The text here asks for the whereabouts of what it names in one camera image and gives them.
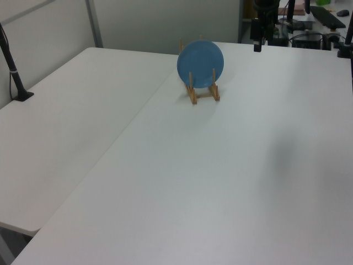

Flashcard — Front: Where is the blue round plate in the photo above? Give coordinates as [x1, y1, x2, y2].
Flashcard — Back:
[176, 39, 225, 89]

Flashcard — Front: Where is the black computer keyboard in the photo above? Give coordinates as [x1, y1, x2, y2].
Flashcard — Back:
[309, 6, 347, 30]

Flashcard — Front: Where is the thin black upright pole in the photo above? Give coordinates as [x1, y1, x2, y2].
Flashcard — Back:
[286, 0, 295, 23]

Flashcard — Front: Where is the black camera stand pole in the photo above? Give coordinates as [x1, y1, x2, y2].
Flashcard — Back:
[0, 22, 35, 103]
[336, 15, 353, 59]

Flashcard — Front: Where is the pink cardboard box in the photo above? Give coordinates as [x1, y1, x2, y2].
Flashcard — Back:
[277, 0, 307, 16]

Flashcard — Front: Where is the wooden plate rack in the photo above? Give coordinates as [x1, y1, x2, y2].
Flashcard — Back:
[179, 35, 221, 105]

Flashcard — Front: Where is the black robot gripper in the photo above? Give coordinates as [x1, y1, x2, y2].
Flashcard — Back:
[249, 18, 277, 53]

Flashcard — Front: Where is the black electronics box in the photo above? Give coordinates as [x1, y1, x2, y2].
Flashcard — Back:
[291, 32, 324, 50]

